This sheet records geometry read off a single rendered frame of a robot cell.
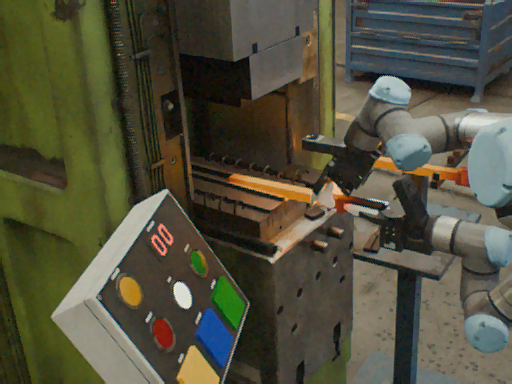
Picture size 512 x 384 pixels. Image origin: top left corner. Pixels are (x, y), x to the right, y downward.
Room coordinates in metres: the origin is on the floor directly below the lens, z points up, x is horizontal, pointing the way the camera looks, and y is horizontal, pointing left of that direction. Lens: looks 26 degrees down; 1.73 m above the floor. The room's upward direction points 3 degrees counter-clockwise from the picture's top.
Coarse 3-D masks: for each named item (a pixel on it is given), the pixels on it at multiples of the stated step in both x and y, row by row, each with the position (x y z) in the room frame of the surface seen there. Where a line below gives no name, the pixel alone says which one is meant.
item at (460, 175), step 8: (376, 160) 1.70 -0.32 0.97; (384, 160) 1.70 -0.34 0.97; (384, 168) 1.69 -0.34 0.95; (392, 168) 1.68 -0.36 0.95; (416, 168) 1.64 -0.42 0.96; (424, 168) 1.63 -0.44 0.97; (432, 168) 1.63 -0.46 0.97; (440, 168) 1.63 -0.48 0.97; (448, 168) 1.62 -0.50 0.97; (464, 168) 1.59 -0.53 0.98; (440, 176) 1.61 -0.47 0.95; (448, 176) 1.60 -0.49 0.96; (456, 176) 1.58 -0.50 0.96; (464, 176) 1.59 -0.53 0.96; (456, 184) 1.58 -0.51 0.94; (464, 184) 1.58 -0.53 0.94
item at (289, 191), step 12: (240, 180) 1.54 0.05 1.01; (252, 180) 1.53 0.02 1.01; (264, 180) 1.52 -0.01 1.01; (276, 192) 1.47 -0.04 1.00; (288, 192) 1.45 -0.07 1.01; (300, 192) 1.43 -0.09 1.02; (336, 204) 1.36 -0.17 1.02; (360, 204) 1.33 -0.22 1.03; (372, 204) 1.32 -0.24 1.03; (384, 204) 1.32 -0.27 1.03
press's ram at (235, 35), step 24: (192, 0) 1.38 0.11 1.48; (216, 0) 1.35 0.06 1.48; (240, 0) 1.35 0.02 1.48; (264, 0) 1.42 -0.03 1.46; (288, 0) 1.49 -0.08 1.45; (312, 0) 1.56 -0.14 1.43; (192, 24) 1.39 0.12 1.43; (216, 24) 1.35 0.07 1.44; (240, 24) 1.35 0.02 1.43; (264, 24) 1.41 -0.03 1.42; (288, 24) 1.48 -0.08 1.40; (312, 24) 1.56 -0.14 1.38; (192, 48) 1.39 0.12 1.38; (216, 48) 1.35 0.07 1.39; (240, 48) 1.34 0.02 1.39; (264, 48) 1.41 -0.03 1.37
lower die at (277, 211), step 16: (192, 160) 1.72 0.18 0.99; (192, 176) 1.62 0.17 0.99; (208, 176) 1.59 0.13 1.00; (256, 176) 1.59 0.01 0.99; (272, 176) 1.58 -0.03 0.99; (224, 192) 1.51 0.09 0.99; (240, 192) 1.51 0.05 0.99; (256, 192) 1.49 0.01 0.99; (272, 192) 1.47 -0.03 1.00; (208, 208) 1.46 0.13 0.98; (224, 208) 1.44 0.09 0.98; (240, 208) 1.44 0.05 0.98; (256, 208) 1.43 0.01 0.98; (272, 208) 1.41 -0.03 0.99; (288, 208) 1.46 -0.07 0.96; (304, 208) 1.52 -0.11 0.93; (224, 224) 1.43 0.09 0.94; (240, 224) 1.40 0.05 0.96; (256, 224) 1.37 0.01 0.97; (272, 224) 1.41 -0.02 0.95; (288, 224) 1.46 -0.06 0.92
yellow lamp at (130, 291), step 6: (126, 282) 0.85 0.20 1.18; (132, 282) 0.86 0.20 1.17; (120, 288) 0.83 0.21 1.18; (126, 288) 0.84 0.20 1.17; (132, 288) 0.85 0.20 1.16; (138, 288) 0.86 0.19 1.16; (126, 294) 0.83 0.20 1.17; (132, 294) 0.84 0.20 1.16; (138, 294) 0.85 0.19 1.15; (126, 300) 0.82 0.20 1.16; (132, 300) 0.83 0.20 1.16; (138, 300) 0.84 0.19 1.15
